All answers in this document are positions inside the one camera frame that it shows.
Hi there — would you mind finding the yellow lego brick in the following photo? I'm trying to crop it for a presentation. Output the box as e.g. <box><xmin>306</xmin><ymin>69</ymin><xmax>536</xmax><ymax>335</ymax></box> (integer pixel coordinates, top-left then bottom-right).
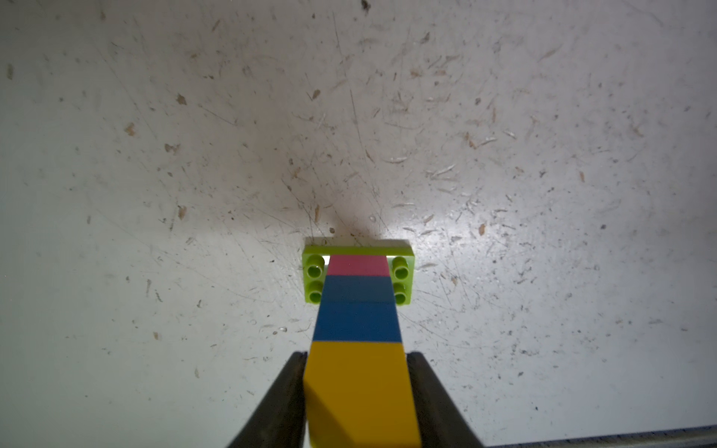
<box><xmin>304</xmin><ymin>342</ymin><xmax>422</xmax><ymax>447</ymax></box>

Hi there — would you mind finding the pink lego brick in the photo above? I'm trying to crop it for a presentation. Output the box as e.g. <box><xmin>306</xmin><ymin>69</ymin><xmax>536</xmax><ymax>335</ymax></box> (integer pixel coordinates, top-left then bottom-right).
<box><xmin>327</xmin><ymin>255</ymin><xmax>390</xmax><ymax>277</ymax></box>

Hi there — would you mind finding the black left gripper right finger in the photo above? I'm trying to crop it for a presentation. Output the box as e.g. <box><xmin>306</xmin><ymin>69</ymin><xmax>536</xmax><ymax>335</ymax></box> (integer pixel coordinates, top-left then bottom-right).
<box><xmin>406</xmin><ymin>352</ymin><xmax>483</xmax><ymax>447</ymax></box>

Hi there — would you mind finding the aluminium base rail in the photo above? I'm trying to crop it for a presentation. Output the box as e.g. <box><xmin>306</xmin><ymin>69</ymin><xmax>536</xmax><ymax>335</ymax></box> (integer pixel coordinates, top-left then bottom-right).
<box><xmin>500</xmin><ymin>425</ymin><xmax>716</xmax><ymax>448</ymax></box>

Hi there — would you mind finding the lime green long lego brick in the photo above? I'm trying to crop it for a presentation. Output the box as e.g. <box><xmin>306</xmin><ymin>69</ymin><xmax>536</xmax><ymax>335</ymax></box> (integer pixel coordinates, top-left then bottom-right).
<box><xmin>302</xmin><ymin>238</ymin><xmax>416</xmax><ymax>306</ymax></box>

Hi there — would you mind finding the blue lego brick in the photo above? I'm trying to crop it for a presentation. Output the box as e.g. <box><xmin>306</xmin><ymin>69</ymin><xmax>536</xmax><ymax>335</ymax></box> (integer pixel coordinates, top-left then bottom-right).
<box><xmin>313</xmin><ymin>302</ymin><xmax>403</xmax><ymax>343</ymax></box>
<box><xmin>321</xmin><ymin>276</ymin><xmax>396</xmax><ymax>304</ymax></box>

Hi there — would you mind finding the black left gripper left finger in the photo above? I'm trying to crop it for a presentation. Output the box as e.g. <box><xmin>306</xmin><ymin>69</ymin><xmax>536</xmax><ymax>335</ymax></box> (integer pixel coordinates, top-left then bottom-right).
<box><xmin>228</xmin><ymin>352</ymin><xmax>308</xmax><ymax>448</ymax></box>

